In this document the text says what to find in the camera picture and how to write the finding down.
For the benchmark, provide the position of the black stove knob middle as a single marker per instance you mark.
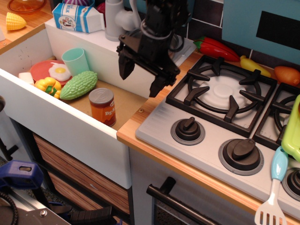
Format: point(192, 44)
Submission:
point(241, 156)

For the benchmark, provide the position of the black stove knob right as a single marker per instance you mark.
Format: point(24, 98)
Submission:
point(291, 183)

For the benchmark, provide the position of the black stove knob left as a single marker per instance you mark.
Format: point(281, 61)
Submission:
point(188, 132)

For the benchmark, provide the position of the mint green plastic cup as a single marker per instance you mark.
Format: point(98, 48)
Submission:
point(75, 60)

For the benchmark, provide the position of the orange toy vegetable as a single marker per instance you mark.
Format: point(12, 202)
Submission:
point(287, 75)

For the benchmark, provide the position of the orange toy beans can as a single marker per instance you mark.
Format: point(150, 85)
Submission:
point(103, 106)

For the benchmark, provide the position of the purple toy vegetable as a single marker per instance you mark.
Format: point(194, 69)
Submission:
point(78, 2)

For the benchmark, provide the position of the blue white toy spatula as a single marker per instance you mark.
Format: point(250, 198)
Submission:
point(270, 213)

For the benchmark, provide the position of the orange transparent bowl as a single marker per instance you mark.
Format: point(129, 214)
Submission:
point(25, 7)

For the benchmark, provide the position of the black stove knob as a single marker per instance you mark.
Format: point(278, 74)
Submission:
point(188, 132)
point(241, 156)
point(291, 183)

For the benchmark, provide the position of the yellow toy corn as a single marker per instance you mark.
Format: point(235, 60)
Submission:
point(14, 22)

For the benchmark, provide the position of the green toy bitter melon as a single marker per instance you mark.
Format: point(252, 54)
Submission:
point(79, 85)

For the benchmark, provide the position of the black stove grate right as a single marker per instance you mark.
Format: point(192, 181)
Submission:
point(271, 129)

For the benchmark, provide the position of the white toy block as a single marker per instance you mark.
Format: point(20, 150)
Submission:
point(27, 77)

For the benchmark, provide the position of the red toy chili pepper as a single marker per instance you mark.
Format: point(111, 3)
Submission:
point(216, 49)

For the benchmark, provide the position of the white toy sink basin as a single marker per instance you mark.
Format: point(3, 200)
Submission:
point(64, 124)

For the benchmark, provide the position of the toy fried egg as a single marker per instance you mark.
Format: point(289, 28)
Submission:
point(59, 72)

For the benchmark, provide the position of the red plastic plate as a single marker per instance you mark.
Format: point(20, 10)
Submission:
point(40, 70)

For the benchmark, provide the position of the black oven door handle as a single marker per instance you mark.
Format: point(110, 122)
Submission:
point(163, 195)

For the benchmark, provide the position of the green plastic container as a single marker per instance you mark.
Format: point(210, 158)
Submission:
point(291, 138)

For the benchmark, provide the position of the grey toy stove top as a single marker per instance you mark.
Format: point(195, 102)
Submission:
point(156, 130)

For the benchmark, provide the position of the toy milk carton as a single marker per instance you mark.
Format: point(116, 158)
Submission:
point(78, 18)

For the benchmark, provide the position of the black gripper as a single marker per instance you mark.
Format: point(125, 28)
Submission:
point(127, 61)

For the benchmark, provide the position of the yellow toy bell pepper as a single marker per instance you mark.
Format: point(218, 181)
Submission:
point(50, 86)

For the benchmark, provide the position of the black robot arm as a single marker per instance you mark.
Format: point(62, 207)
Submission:
point(165, 15)

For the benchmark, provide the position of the blue clamp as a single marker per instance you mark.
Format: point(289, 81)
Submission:
point(21, 175)

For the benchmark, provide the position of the black stove grate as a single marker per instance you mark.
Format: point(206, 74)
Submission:
point(271, 129)
point(223, 94)

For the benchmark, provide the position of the wooden drawer front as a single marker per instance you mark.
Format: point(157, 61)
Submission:
point(79, 183)

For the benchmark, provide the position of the grey toy faucet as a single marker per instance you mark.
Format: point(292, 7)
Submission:
point(118, 20)

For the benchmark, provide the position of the black stove grate left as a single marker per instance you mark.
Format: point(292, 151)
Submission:
point(223, 94)

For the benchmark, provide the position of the stainless steel pot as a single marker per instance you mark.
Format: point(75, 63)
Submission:
point(174, 43)

